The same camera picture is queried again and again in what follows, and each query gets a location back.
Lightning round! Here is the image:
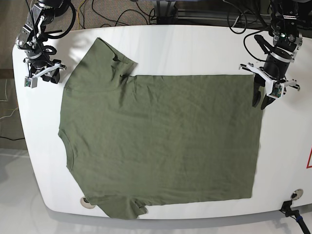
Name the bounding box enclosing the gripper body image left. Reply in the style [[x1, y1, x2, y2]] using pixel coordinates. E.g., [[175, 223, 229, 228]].
[[23, 58, 66, 78]]

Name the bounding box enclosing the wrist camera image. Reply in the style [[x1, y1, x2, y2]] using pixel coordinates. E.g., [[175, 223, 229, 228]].
[[268, 82, 285, 99], [24, 77, 38, 88]]

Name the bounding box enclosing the aluminium frame stand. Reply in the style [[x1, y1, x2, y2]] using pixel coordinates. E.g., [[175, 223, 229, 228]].
[[152, 0, 177, 25]]

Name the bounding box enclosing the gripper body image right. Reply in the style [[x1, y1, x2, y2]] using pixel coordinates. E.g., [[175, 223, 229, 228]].
[[239, 56, 300, 91]]

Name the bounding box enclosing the black clamp with cable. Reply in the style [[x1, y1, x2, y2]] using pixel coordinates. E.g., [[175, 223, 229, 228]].
[[279, 200, 311, 234]]

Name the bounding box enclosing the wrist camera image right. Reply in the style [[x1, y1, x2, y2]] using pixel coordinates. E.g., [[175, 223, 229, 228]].
[[268, 82, 285, 99]]

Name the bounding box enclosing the red triangle sticker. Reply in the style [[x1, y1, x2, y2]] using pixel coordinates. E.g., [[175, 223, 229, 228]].
[[306, 149, 312, 169]]

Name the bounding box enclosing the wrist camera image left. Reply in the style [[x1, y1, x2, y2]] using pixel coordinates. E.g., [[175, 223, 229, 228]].
[[24, 77, 38, 88]]

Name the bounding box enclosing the yellow cable on floor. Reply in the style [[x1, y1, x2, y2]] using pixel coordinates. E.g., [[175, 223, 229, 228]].
[[76, 0, 86, 30]]

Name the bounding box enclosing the olive green T-shirt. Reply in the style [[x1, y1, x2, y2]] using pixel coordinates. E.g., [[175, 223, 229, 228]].
[[58, 39, 262, 219]]

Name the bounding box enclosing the table cable grommet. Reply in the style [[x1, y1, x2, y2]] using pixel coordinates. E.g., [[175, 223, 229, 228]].
[[80, 197, 95, 209], [291, 189, 304, 200]]

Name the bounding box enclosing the left table cable grommet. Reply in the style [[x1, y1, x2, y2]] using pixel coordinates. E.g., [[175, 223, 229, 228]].
[[80, 197, 95, 209]]

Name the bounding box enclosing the right table cable grommet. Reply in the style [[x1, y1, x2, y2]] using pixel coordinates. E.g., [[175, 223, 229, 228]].
[[291, 189, 304, 200]]

